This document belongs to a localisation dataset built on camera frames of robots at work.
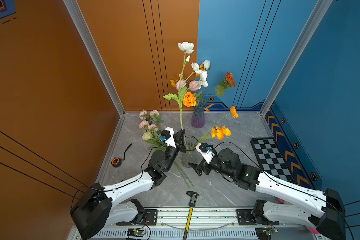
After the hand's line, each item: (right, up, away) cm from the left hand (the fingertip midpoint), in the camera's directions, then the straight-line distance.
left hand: (184, 129), depth 70 cm
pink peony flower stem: (+6, +26, +21) cm, 34 cm away
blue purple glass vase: (+10, +7, +34) cm, 36 cm away
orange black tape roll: (-41, -20, +19) cm, 50 cm away
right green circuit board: (+38, -50, 0) cm, 63 cm away
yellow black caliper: (+4, -39, +7) cm, 40 cm away
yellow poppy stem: (+15, -2, -6) cm, 17 cm away
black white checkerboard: (+53, -18, +21) cm, 60 cm away
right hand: (+4, -12, 0) cm, 13 cm away
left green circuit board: (-24, -49, +1) cm, 55 cm away
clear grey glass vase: (+4, -15, +12) cm, 19 cm away
